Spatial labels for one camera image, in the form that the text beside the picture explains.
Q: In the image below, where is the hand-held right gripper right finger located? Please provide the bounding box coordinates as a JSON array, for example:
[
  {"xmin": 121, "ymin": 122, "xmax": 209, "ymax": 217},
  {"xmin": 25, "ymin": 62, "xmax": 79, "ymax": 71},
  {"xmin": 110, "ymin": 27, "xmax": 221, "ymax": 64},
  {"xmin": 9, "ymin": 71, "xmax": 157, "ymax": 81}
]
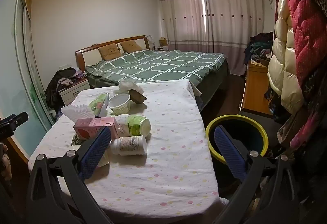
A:
[{"xmin": 214, "ymin": 125, "xmax": 300, "ymax": 224}]

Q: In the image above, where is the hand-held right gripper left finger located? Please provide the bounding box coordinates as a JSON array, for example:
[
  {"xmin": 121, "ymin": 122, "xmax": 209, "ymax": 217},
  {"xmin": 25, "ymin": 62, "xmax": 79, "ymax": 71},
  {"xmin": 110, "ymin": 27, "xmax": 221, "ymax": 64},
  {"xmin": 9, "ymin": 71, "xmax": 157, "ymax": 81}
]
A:
[{"xmin": 26, "ymin": 126, "xmax": 113, "ymax": 224}]

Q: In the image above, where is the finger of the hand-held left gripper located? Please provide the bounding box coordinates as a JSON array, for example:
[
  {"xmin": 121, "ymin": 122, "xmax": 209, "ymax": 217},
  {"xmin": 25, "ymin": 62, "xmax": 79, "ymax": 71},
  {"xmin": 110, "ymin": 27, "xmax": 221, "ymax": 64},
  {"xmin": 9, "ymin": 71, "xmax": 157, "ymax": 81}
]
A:
[{"xmin": 0, "ymin": 111, "xmax": 29, "ymax": 141}]

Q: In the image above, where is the yellow rimmed dark bin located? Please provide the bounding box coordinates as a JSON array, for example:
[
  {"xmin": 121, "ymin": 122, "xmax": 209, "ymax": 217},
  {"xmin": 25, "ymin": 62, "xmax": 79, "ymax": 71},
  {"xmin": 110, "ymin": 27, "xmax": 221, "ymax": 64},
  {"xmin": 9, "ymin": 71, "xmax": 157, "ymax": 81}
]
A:
[{"xmin": 205, "ymin": 115, "xmax": 269, "ymax": 166}]

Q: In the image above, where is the pink carton box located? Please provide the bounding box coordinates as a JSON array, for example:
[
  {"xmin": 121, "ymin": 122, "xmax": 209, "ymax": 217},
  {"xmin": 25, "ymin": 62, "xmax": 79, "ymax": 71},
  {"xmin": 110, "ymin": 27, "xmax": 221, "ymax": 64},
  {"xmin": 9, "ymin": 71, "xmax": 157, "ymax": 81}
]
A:
[{"xmin": 74, "ymin": 116, "xmax": 123, "ymax": 141}]

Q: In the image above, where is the white pill bottle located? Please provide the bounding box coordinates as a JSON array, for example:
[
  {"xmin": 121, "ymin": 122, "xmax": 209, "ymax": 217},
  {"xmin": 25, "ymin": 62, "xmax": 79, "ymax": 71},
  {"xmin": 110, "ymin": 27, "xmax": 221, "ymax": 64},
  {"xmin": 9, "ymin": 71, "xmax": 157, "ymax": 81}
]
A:
[{"xmin": 110, "ymin": 135, "xmax": 148, "ymax": 156}]

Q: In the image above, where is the white ruffled paper tray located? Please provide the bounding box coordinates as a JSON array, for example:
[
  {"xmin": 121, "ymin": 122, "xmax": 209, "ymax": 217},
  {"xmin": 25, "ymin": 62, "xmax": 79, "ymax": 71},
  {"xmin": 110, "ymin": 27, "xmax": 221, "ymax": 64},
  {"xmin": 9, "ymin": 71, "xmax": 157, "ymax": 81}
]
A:
[{"xmin": 61, "ymin": 104, "xmax": 96, "ymax": 122}]

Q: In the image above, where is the green plastic packet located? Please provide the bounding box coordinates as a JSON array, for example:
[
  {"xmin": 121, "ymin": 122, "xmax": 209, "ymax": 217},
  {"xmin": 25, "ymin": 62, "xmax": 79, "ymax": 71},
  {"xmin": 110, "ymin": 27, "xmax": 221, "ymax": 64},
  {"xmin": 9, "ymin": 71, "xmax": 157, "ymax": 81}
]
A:
[{"xmin": 89, "ymin": 92, "xmax": 111, "ymax": 118}]

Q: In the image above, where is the green and white jar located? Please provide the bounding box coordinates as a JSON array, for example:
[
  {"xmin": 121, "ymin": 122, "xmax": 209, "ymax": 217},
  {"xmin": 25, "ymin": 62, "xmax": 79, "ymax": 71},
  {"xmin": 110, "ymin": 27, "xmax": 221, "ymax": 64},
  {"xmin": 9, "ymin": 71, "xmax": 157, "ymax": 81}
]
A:
[{"xmin": 116, "ymin": 114, "xmax": 152, "ymax": 138}]

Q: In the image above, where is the white paper bowl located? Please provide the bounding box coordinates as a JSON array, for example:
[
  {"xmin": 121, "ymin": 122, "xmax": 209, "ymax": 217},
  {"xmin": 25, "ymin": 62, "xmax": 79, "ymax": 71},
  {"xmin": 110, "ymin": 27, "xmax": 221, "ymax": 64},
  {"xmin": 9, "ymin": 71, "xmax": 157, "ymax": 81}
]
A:
[{"xmin": 109, "ymin": 93, "xmax": 131, "ymax": 116}]

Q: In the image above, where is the brown small box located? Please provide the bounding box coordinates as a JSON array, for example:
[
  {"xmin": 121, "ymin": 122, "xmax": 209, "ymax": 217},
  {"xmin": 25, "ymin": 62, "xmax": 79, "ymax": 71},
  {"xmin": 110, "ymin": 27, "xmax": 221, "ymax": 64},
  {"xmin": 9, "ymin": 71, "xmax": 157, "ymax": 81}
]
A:
[{"xmin": 128, "ymin": 89, "xmax": 147, "ymax": 105}]

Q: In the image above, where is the white tissue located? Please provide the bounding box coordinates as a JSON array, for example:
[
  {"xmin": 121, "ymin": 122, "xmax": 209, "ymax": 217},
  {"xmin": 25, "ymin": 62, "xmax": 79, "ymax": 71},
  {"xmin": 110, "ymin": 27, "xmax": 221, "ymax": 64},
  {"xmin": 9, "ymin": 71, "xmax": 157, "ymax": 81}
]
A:
[{"xmin": 114, "ymin": 80, "xmax": 145, "ymax": 94}]

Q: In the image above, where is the person's left hand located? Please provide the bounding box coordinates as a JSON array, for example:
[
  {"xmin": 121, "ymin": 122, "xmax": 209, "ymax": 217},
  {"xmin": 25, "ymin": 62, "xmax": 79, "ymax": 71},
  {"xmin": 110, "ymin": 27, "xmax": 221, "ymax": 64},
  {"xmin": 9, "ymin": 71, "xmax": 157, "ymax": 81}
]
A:
[{"xmin": 0, "ymin": 143, "xmax": 13, "ymax": 182}]

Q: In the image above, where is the wardrobe sliding door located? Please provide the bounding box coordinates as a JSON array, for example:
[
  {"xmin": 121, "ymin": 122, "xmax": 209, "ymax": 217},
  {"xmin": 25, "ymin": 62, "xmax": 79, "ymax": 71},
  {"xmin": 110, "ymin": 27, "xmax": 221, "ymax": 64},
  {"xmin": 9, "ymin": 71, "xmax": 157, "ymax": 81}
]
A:
[{"xmin": 0, "ymin": 0, "xmax": 59, "ymax": 163}]

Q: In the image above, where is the dark clothes heap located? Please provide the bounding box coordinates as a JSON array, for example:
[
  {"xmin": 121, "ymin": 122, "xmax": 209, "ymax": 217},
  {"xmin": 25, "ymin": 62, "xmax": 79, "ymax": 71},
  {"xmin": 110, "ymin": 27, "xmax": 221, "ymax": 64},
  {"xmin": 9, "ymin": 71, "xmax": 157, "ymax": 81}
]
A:
[{"xmin": 45, "ymin": 67, "xmax": 77, "ymax": 112}]

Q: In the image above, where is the white spotted tablecloth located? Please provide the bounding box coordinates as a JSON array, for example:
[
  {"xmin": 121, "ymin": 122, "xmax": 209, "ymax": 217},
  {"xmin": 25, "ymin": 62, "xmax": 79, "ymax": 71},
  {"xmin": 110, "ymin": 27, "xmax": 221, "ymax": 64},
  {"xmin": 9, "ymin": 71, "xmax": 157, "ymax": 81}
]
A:
[{"xmin": 28, "ymin": 80, "xmax": 223, "ymax": 219}]

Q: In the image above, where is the beige pink handbag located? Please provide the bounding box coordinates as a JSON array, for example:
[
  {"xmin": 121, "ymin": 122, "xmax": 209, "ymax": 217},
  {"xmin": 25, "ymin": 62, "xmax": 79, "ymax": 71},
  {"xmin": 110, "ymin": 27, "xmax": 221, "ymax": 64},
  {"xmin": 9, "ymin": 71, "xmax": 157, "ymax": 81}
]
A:
[{"xmin": 277, "ymin": 109, "xmax": 305, "ymax": 144}]

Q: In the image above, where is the white nightstand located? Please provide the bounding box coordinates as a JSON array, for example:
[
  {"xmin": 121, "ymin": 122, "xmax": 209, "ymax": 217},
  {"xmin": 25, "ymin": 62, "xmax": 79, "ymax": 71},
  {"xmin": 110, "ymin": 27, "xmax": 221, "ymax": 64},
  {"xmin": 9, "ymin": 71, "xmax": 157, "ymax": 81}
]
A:
[{"xmin": 59, "ymin": 78, "xmax": 90, "ymax": 106}]

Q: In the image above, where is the wooden low cabinet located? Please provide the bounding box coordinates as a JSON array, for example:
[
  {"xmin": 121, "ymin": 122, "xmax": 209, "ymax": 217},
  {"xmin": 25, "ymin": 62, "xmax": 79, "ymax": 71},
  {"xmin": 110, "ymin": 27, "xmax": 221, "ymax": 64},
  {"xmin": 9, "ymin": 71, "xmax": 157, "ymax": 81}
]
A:
[{"xmin": 240, "ymin": 61, "xmax": 276, "ymax": 118}]

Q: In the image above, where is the wooden bed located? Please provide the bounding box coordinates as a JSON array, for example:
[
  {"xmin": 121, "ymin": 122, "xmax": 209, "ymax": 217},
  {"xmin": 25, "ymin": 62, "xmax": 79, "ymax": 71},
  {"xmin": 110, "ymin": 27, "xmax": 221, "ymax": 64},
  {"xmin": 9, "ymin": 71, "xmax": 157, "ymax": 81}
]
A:
[{"xmin": 75, "ymin": 35, "xmax": 229, "ymax": 112}]

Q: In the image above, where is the brown bear pillow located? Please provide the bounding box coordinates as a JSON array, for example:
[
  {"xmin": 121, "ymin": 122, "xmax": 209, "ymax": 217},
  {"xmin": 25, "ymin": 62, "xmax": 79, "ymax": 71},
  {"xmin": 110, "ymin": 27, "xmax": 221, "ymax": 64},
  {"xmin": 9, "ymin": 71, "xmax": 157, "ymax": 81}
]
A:
[
  {"xmin": 98, "ymin": 44, "xmax": 122, "ymax": 60},
  {"xmin": 120, "ymin": 40, "xmax": 143, "ymax": 53}
]

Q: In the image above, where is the cream puffer jacket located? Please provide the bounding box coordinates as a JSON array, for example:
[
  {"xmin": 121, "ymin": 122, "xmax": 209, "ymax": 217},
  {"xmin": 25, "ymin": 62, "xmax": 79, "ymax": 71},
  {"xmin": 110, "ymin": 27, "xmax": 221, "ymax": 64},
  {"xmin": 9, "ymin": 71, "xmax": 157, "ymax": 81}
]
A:
[{"xmin": 267, "ymin": 0, "xmax": 304, "ymax": 115}]

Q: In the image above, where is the green checked quilt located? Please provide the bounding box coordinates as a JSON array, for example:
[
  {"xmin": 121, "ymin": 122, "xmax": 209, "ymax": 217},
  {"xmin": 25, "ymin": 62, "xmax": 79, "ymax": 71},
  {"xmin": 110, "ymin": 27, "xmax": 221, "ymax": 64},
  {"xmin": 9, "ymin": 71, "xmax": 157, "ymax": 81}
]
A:
[{"xmin": 85, "ymin": 49, "xmax": 228, "ymax": 85}]

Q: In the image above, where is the pile of mixed clothes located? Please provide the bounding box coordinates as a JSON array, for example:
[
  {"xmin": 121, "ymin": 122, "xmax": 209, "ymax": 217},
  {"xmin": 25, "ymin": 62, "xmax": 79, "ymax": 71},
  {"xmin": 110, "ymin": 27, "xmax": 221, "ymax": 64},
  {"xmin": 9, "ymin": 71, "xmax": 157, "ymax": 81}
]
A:
[{"xmin": 244, "ymin": 32, "xmax": 274, "ymax": 64}]

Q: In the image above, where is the pink white curtain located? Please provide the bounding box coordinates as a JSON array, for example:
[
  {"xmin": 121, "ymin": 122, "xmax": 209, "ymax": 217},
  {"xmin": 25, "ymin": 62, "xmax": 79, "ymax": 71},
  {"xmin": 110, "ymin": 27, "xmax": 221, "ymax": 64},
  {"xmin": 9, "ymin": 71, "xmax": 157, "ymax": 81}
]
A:
[
  {"xmin": 157, "ymin": 0, "xmax": 206, "ymax": 53},
  {"xmin": 202, "ymin": 0, "xmax": 265, "ymax": 75}
]

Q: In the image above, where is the red quilted jacket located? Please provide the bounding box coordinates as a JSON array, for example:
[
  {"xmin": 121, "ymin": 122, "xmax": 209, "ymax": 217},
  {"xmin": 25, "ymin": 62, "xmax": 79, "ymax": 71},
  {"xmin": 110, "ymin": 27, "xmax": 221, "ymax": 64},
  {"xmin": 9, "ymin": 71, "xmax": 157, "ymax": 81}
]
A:
[{"xmin": 277, "ymin": 0, "xmax": 327, "ymax": 92}]

